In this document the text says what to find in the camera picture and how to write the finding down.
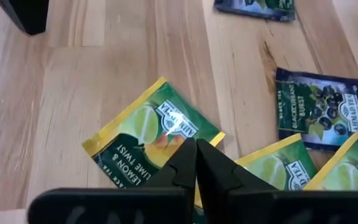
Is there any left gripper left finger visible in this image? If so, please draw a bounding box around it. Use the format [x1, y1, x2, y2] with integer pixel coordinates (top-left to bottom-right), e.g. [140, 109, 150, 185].
[28, 138, 198, 224]

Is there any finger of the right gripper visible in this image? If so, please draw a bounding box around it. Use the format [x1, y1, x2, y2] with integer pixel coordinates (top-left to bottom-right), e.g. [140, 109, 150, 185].
[0, 0, 50, 35]

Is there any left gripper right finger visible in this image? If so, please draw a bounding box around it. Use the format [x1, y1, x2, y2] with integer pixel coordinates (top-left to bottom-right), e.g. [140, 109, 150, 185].
[196, 139, 358, 224]

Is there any lemon lime tea bag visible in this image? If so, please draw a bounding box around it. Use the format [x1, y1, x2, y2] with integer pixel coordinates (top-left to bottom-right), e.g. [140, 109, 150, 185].
[234, 133, 318, 191]
[81, 77, 226, 224]
[303, 132, 358, 192]

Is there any blackcurrant tea bag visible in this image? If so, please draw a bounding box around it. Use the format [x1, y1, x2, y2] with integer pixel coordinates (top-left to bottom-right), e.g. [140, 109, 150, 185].
[213, 0, 296, 22]
[274, 67, 358, 152]

